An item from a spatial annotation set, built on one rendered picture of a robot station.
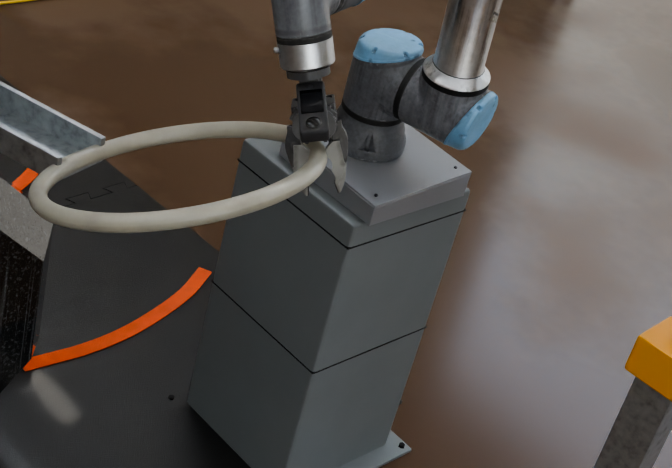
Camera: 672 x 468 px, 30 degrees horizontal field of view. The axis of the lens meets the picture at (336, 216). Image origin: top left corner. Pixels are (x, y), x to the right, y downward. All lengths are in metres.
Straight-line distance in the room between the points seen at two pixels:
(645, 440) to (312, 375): 0.93
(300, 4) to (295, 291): 1.13
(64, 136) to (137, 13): 3.28
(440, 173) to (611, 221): 2.09
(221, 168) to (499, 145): 1.27
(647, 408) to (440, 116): 0.79
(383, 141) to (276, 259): 0.39
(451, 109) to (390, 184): 0.24
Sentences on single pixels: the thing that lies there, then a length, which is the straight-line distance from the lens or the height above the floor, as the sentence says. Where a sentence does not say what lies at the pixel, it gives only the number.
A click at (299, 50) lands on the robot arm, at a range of 1.98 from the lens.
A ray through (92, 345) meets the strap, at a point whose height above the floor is 0.02.
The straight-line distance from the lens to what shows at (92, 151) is 2.24.
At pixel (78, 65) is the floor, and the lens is 5.04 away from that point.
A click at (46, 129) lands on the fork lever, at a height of 1.13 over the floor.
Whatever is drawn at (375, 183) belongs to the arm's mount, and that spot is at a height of 0.91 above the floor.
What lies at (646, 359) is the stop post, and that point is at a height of 1.05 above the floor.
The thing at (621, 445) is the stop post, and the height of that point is 0.84.
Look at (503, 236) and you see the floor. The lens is 4.59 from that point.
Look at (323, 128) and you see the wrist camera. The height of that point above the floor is 1.39.
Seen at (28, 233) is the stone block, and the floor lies 0.64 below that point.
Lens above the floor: 2.29
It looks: 31 degrees down
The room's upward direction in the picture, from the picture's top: 15 degrees clockwise
